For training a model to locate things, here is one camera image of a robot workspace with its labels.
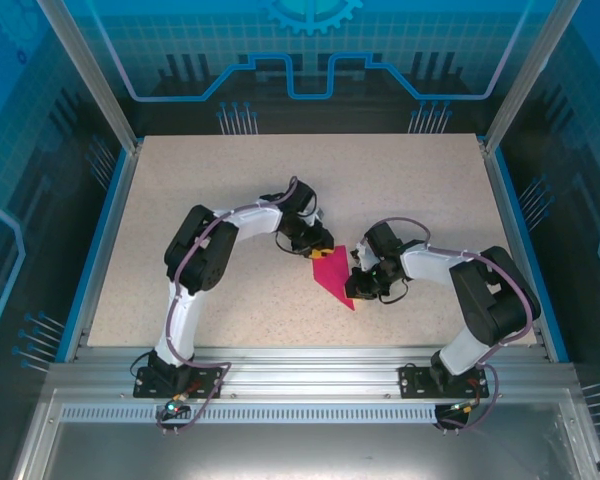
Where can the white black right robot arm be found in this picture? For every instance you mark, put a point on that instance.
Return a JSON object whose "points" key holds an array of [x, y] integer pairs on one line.
{"points": [[460, 355]]}

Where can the dark printed panel with gear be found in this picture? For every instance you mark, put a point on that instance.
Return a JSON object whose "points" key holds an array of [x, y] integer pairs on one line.
{"points": [[180, 30]]}

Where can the wide aluminium base rail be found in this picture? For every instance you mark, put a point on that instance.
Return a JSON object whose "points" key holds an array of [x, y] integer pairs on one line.
{"points": [[310, 370]]}

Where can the blue table edge strip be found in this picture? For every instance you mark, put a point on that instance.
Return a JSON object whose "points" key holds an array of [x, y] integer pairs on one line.
{"points": [[511, 200], [112, 200]]}

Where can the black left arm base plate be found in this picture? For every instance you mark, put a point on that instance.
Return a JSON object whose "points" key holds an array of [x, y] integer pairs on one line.
{"points": [[205, 385]]}

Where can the aluminium side rail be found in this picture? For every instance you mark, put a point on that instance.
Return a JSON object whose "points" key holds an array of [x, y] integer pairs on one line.
{"points": [[121, 200], [502, 200]]}

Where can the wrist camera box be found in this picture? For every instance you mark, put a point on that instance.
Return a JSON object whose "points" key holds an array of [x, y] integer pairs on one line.
{"points": [[361, 257], [320, 214]]}

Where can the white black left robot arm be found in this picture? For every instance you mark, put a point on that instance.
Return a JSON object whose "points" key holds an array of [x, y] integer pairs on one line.
{"points": [[180, 330]]}

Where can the blue printed side panel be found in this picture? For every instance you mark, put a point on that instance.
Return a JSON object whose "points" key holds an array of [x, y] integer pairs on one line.
{"points": [[590, 150], [10, 150]]}

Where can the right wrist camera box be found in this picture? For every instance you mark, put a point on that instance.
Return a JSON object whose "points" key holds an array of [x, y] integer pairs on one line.
{"points": [[361, 257]]}

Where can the shiny metal sheet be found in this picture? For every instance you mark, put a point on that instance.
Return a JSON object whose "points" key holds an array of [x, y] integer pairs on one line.
{"points": [[300, 450]]}

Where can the aluminium frame post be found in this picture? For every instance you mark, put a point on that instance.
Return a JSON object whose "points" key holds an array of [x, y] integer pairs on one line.
{"points": [[97, 75], [527, 75]]}

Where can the pink paper sheet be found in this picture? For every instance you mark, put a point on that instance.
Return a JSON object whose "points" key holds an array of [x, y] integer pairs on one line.
{"points": [[332, 275]]}

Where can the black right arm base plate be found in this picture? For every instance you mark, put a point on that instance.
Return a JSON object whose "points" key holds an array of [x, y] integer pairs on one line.
{"points": [[412, 382]]}

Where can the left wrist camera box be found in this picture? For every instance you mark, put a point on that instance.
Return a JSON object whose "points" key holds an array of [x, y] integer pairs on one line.
{"points": [[320, 214]]}

